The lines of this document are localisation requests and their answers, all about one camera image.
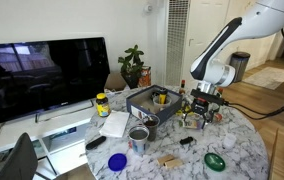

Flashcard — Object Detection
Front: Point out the small jar red lid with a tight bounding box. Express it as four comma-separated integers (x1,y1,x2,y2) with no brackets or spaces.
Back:
213,112,224,123

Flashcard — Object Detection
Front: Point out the white television stand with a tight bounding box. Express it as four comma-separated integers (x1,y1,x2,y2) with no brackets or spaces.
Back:
0,89,130,178

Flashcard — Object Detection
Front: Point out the clear plastic cup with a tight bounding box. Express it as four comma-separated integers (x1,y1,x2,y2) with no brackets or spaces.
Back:
222,132,238,150

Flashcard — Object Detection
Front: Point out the yellow vitamin bottle black lid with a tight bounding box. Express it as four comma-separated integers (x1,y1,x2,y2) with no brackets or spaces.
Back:
95,92,111,118

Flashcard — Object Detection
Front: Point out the black flat screen television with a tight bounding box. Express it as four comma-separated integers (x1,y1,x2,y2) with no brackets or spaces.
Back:
0,36,112,125

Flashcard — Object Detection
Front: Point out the open brown cardboard box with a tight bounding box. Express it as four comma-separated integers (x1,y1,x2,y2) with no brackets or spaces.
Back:
104,72,128,92

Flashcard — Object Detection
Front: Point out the white paper napkin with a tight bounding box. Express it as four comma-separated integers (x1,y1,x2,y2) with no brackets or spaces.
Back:
98,110,131,139

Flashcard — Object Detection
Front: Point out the green potted plant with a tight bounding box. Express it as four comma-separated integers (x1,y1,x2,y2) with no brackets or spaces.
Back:
117,44,146,90

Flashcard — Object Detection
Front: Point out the steel trash can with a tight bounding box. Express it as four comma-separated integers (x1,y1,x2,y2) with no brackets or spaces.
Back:
229,50,252,84

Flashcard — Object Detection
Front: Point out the blue round lid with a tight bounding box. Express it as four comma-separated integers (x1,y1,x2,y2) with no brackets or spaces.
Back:
107,152,128,173

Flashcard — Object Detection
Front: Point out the hot sauce bottle red cap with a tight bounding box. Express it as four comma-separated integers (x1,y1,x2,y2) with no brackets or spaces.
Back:
178,79,187,96

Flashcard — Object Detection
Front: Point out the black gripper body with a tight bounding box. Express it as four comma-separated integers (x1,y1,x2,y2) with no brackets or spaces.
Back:
190,89,225,118

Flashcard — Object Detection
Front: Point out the stainless steel cup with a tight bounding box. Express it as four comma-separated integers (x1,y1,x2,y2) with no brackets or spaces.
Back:
128,125,151,156

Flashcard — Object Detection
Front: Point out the dark grey chair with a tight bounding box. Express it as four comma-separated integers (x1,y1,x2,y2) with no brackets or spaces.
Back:
0,132,39,180

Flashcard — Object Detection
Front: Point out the light wooden block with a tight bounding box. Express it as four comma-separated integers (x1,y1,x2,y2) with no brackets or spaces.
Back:
163,158,185,170
156,153,176,167

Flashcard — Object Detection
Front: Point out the white louvered vent panel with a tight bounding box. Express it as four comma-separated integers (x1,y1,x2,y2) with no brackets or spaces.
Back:
164,0,191,88

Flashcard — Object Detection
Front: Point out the white bowl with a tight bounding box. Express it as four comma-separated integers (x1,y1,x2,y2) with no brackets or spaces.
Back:
152,94,173,112

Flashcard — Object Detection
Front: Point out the yellow mustard bottle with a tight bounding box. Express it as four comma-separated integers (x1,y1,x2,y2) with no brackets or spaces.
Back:
157,87,169,105

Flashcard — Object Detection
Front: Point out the small black toy car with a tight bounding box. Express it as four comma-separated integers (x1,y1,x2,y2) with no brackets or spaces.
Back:
179,136,196,146

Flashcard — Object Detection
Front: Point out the green round lid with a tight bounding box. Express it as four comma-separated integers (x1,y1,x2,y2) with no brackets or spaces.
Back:
203,152,227,173

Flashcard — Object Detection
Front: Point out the black remote control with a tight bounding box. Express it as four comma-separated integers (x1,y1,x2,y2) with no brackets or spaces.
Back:
85,135,108,151

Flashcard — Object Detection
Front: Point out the white wall thermostat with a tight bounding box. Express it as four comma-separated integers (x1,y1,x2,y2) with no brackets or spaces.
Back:
143,2,153,15

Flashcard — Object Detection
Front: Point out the grey patterned rug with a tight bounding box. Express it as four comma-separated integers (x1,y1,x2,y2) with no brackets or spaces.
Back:
242,66,284,91

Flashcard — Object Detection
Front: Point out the black cup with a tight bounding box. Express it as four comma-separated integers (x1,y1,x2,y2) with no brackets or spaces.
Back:
142,114,161,142

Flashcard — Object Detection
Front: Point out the dark blue shoe box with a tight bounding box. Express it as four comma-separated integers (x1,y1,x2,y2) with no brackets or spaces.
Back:
125,84,184,126

